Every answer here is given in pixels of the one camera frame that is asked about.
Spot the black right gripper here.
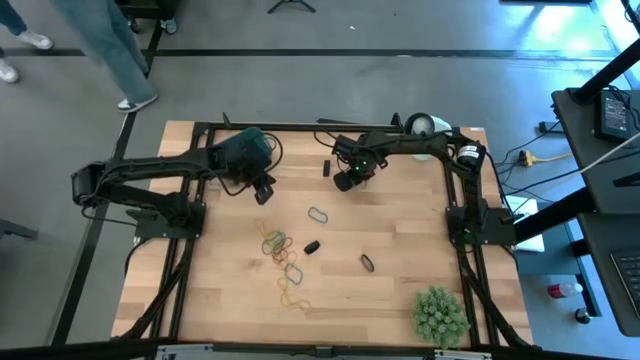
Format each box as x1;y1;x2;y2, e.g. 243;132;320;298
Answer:
333;134;389;193

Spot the teal plastic bin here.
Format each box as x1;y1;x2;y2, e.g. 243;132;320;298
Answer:
206;126;275;185

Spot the green rubber band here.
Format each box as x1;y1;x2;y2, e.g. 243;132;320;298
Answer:
261;229;288;256

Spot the red rubber band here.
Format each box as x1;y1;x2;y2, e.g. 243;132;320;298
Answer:
272;237;294;266

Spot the black floor strip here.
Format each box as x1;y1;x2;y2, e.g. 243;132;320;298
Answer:
49;24;166;346
0;47;616;59

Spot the black wheeled chair base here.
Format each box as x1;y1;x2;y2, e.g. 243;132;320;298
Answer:
119;0;180;36

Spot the green artificial plant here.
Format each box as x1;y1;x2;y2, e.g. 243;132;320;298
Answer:
411;285;472;350

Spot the black tripod base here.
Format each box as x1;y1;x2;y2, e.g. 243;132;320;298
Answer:
267;0;317;15

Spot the person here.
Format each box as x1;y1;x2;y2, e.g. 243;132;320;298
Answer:
49;0;160;114
0;0;55;85

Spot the white box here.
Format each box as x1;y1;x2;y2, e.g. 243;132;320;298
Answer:
503;196;546;254

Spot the black slanted pole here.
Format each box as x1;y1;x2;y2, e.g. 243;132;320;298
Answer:
513;185;594;245
569;37;640;105

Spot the black desk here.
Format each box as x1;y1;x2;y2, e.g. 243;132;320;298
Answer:
551;86;640;216
577;212;640;338

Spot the grey furniture leg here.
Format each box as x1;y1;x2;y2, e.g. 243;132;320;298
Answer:
0;217;40;242

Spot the red and white bottle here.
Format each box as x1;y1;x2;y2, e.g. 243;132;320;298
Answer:
546;281;585;300

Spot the black horizontal beam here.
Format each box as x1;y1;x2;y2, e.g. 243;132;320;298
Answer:
0;338;640;360

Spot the black electronic box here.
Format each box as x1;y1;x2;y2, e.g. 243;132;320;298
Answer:
593;88;640;145

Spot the black keyboard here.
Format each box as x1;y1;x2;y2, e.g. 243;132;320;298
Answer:
609;248;640;321

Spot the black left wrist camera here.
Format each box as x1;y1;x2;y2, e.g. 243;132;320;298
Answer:
253;173;276;206

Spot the black aluminium table frame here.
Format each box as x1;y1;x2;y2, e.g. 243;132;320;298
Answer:
112;112;534;351

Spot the yellow extension cord plug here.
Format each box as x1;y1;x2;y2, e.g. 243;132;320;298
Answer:
517;149;574;169

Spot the silver metal bracket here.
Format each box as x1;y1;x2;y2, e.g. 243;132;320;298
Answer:
155;343;215;360
432;348;494;360

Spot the black floor cable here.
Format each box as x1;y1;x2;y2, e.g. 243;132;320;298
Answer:
492;118;584;197

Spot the white cable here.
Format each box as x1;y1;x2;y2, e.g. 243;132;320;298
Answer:
578;131;640;175

